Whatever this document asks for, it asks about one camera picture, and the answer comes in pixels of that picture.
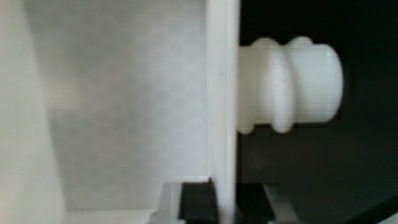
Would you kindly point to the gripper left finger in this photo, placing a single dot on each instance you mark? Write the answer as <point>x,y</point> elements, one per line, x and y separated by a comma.
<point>188,203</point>

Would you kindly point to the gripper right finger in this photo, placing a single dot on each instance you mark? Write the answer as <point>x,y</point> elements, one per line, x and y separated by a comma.
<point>264,205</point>

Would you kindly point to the white cabinet body box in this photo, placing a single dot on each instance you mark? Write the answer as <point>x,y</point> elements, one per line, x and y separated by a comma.
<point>132,91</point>

